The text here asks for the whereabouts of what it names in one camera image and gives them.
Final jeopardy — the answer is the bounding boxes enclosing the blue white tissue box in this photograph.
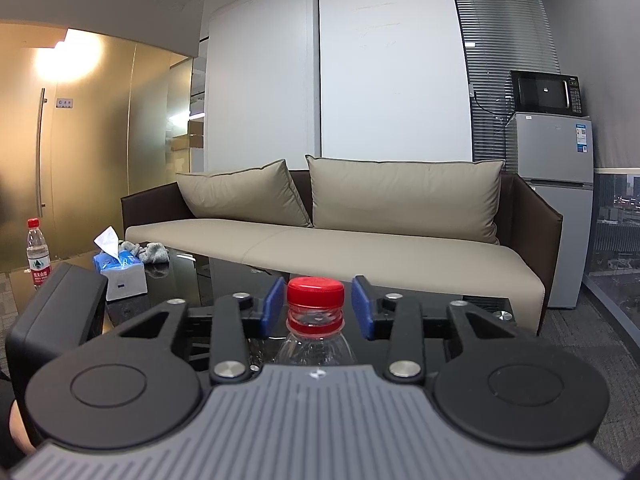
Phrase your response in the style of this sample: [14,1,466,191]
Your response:
[92,226,148,302]

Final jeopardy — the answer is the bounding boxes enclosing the black microwave oven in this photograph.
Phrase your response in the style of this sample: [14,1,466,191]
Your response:
[510,70,587,117]

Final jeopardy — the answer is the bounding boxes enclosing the silver refrigerator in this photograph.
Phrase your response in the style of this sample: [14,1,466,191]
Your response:
[506,112,593,309]

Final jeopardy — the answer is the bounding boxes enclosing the person left hand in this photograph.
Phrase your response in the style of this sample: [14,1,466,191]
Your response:
[9,401,36,455]

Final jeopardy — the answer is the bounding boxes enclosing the beige brown sofa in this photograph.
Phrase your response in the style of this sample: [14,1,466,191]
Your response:
[122,164,562,332]

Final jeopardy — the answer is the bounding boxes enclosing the beige cushion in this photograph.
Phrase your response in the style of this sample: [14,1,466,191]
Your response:
[176,159,311,228]
[307,156,502,245]

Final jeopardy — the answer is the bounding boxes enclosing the grey crumpled cloth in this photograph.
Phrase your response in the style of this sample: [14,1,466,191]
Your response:
[119,240,169,266]

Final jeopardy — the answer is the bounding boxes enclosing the right beige cushion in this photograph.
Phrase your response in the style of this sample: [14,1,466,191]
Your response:
[307,156,502,245]

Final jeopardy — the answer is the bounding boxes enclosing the silver table disc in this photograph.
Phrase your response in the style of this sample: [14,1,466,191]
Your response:
[496,311,513,321]

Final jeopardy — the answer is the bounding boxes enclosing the clear water bottle red label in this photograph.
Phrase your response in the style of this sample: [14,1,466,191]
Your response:
[274,306,357,367]

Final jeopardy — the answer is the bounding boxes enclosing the left beige cushion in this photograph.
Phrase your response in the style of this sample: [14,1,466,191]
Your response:
[176,159,311,228]

